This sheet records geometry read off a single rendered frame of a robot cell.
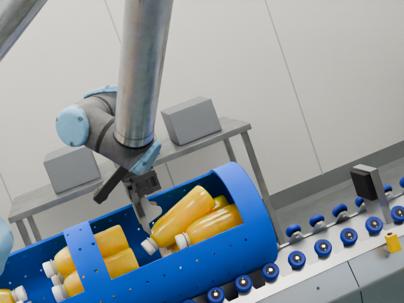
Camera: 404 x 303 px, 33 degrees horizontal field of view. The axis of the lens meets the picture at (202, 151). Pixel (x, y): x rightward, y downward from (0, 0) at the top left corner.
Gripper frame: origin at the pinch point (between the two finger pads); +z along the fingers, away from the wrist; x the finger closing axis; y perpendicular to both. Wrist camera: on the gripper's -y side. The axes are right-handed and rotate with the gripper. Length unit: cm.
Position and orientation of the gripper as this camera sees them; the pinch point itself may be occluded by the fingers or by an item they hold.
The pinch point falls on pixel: (144, 228)
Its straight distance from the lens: 171.9
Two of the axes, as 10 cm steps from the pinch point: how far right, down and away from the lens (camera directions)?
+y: 9.1, -3.6, 1.9
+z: 3.3, 9.3, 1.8
